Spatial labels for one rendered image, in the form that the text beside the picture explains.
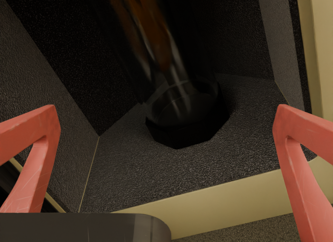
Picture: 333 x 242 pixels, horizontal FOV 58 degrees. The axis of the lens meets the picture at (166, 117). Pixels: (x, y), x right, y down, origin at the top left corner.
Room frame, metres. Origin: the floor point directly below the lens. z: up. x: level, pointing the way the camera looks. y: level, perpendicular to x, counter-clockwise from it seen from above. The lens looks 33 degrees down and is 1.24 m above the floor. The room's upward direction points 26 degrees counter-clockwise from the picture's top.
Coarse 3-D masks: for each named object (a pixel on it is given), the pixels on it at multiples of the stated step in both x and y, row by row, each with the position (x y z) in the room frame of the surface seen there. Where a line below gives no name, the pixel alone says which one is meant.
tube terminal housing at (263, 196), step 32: (320, 0) 0.17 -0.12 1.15; (320, 32) 0.17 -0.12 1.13; (320, 64) 0.17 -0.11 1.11; (320, 96) 0.19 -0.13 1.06; (320, 160) 0.17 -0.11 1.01; (192, 192) 0.20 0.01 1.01; (224, 192) 0.20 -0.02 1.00; (256, 192) 0.19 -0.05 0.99; (192, 224) 0.21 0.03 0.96; (224, 224) 0.20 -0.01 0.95
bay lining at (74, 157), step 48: (0, 0) 0.36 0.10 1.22; (48, 0) 0.39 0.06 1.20; (192, 0) 0.38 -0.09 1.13; (240, 0) 0.32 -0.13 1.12; (288, 0) 0.20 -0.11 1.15; (0, 48) 0.31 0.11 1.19; (48, 48) 0.37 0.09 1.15; (96, 48) 0.40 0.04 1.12; (240, 48) 0.34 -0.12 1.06; (288, 48) 0.22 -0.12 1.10; (0, 96) 0.27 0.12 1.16; (48, 96) 0.32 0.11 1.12; (96, 96) 0.38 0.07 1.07; (288, 96) 0.25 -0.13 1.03; (96, 144) 0.35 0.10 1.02; (48, 192) 0.24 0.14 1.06
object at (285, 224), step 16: (256, 224) 0.19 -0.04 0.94; (272, 224) 0.18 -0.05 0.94; (288, 224) 0.17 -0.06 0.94; (176, 240) 0.21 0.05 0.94; (192, 240) 0.20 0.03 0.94; (208, 240) 0.20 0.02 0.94; (224, 240) 0.19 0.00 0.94; (240, 240) 0.18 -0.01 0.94; (256, 240) 0.17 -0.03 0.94; (272, 240) 0.16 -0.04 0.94; (288, 240) 0.16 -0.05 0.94
